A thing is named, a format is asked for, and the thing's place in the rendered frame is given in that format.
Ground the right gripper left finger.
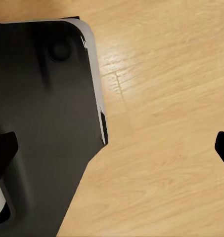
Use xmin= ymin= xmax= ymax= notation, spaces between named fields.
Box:
xmin=0 ymin=131 xmax=19 ymax=179

